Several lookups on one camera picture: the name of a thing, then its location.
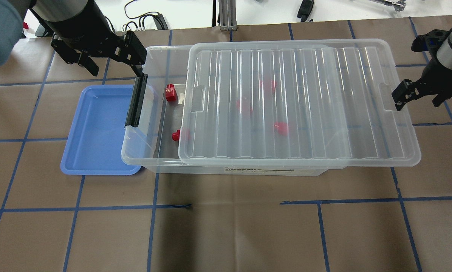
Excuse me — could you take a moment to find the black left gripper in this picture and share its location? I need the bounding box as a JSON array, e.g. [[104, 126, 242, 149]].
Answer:
[[50, 30, 147, 77]]

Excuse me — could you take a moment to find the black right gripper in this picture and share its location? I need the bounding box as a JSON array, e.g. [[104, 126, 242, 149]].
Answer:
[[392, 30, 452, 111]]

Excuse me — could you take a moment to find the clear ribbed box lid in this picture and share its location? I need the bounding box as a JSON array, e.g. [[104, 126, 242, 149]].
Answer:
[[178, 39, 421, 169]]

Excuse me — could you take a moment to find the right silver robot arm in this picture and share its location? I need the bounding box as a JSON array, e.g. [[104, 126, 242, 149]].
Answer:
[[392, 29, 452, 111]]

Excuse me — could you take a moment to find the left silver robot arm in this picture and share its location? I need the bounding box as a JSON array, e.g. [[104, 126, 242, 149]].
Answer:
[[0, 0, 147, 78]]

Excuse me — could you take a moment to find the red block with foil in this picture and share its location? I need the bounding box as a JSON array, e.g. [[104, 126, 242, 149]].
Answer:
[[164, 84, 178, 103]]

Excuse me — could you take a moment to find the blue plastic tray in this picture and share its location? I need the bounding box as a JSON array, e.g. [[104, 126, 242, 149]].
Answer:
[[60, 85, 140, 176]]

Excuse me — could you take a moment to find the clear plastic storage box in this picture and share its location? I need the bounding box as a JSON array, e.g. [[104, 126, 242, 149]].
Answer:
[[121, 41, 353, 176]]

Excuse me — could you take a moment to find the red block under lid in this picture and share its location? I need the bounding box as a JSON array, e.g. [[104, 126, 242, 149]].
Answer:
[[273, 122, 289, 136], [236, 98, 252, 115], [259, 79, 277, 94]]

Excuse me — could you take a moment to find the black box latch handle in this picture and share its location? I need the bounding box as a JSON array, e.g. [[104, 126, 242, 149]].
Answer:
[[125, 73, 148, 128]]

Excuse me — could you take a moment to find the aluminium frame post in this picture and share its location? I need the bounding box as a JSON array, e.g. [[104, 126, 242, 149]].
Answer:
[[217, 0, 237, 31]]

